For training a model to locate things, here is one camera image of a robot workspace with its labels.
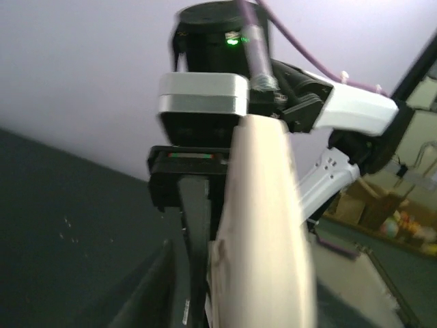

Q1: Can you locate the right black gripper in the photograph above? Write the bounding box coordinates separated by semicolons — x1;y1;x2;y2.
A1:
147;146;230;327

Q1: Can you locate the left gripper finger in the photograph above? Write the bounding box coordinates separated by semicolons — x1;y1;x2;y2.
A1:
109;240;176;327

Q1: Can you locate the phone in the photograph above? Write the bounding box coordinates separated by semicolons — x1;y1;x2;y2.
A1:
210;115;317;327

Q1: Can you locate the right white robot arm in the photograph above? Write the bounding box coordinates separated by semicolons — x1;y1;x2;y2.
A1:
147;1;412;238

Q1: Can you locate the black table mat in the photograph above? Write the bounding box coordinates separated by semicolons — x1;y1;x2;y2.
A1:
1;131;188;327

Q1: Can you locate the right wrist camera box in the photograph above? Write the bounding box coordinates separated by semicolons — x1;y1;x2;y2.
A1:
158;72;250;148

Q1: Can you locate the right black frame post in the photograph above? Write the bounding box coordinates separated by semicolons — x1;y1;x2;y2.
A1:
392;31;436;113

